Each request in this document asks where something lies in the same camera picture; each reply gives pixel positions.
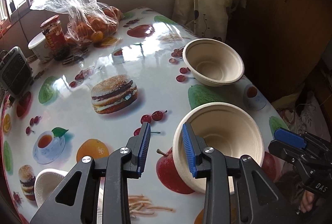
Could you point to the person's right hand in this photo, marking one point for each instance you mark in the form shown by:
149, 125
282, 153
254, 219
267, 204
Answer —
307, 202

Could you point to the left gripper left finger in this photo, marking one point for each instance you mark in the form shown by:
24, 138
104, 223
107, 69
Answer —
75, 199

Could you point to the dark wooden cabinet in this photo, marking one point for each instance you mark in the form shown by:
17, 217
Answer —
280, 41

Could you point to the red label glass jar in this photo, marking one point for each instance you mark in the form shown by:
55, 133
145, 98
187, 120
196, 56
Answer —
52, 30

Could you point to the beige paper bowl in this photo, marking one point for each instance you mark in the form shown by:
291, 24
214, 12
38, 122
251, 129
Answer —
223, 126
212, 62

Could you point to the white paper plate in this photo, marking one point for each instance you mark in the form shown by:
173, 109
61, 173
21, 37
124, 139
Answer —
46, 182

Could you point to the small grey heater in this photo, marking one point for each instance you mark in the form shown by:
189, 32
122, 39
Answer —
16, 73

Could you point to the clear plastic bag of oranges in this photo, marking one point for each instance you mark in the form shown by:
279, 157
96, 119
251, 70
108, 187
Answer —
90, 21

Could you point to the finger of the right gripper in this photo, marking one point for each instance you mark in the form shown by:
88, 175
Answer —
301, 141
291, 153

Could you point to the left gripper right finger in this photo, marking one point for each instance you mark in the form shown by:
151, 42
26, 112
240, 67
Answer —
257, 199

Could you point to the white plastic tub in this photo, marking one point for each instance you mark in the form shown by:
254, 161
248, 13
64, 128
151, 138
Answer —
39, 46

